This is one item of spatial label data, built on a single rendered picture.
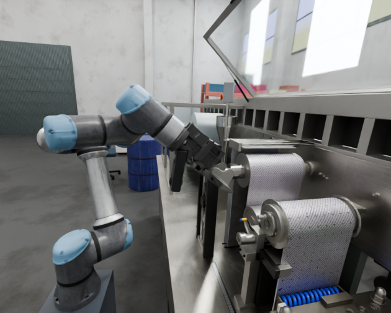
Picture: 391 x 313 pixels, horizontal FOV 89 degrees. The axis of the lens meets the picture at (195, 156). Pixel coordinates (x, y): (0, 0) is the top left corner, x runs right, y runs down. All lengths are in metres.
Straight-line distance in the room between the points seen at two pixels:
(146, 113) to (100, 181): 0.48
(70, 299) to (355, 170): 1.07
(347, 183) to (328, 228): 0.23
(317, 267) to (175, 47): 9.37
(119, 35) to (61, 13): 2.15
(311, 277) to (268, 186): 0.32
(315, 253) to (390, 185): 0.30
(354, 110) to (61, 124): 0.88
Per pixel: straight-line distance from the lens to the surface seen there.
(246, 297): 0.89
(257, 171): 0.81
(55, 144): 0.50
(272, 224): 0.66
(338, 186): 0.94
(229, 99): 1.07
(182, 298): 0.91
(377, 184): 0.85
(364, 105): 0.89
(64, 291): 0.93
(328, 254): 0.81
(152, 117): 0.46
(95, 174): 0.87
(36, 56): 10.73
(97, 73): 9.89
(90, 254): 0.86
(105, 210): 0.87
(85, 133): 0.50
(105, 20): 10.16
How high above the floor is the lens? 1.60
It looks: 15 degrees down
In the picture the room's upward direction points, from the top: 2 degrees clockwise
